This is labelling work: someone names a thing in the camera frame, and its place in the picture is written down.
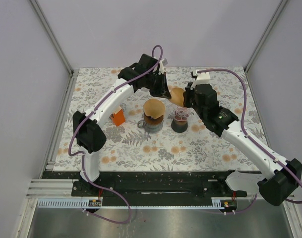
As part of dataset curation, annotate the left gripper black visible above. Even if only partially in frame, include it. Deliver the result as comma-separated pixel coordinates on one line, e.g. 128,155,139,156
145,72,172,99

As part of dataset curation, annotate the brown paper coffee filter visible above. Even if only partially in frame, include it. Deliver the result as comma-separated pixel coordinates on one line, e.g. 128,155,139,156
143,99,165,119

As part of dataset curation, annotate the dark mug red rim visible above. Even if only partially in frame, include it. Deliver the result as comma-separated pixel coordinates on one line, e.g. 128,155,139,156
171,116,188,133

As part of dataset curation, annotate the wooden dripper ring holder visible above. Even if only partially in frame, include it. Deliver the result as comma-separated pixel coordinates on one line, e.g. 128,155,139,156
144,114,164,125

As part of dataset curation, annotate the coffee paper filter box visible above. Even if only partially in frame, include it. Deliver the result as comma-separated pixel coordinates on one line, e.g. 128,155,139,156
110,106,125,126

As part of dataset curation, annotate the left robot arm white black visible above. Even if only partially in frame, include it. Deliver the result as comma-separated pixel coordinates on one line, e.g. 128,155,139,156
71,54,171,196

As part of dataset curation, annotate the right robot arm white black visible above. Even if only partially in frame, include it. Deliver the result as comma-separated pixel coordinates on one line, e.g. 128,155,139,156
183,83,302,206

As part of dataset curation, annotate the glass coffee server carafe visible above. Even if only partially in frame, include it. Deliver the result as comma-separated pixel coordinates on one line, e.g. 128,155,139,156
137,119,163,133

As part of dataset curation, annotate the floral pattern table mat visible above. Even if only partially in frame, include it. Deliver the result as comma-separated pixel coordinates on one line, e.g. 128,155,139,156
54,66,266,172

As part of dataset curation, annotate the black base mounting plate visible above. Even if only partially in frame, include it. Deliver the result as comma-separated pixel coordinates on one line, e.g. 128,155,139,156
71,170,276,198

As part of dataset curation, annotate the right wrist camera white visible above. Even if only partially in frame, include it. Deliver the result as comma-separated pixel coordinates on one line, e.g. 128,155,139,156
191,69,210,89

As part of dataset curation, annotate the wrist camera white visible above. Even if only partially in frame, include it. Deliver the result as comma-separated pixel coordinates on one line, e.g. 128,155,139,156
191,69,210,89
153,58,168,74

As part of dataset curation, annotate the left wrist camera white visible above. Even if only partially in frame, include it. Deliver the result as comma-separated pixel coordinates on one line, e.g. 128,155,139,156
153,58,168,74

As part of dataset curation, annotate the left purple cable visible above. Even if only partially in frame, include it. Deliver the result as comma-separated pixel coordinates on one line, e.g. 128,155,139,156
68,45,133,225

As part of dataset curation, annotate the purple cable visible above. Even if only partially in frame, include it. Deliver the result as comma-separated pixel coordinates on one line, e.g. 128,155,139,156
68,45,133,225
196,68,302,215

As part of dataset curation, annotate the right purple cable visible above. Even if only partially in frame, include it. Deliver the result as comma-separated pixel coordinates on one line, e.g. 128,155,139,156
196,68,302,215

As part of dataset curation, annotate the aluminium rail frame front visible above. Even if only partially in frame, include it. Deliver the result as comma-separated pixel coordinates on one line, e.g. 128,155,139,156
26,179,296,200

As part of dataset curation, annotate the white slotted cable duct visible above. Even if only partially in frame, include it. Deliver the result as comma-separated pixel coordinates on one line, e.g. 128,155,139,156
37,198,225,210

